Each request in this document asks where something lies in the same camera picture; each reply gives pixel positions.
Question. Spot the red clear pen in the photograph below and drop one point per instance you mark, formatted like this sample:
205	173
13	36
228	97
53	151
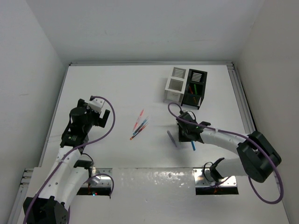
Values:
138	119

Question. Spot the light blue pencil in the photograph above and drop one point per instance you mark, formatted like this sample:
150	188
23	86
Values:
193	146

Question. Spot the blue clear pen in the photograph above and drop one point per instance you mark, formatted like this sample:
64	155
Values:
141	125

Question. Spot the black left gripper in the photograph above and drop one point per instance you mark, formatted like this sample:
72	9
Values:
82	102

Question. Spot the dark blue red pen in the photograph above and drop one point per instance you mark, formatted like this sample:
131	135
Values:
139	130

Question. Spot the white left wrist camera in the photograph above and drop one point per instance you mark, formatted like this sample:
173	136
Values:
96	104

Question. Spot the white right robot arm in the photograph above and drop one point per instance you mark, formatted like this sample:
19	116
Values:
250	161

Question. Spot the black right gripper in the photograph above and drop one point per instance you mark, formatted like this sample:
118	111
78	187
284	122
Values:
181	138

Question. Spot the black slotted container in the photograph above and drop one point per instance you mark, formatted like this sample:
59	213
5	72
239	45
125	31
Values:
197	77

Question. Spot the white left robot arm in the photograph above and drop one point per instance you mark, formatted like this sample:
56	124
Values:
51	203

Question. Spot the white slotted container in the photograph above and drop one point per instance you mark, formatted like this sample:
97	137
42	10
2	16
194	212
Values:
175	85

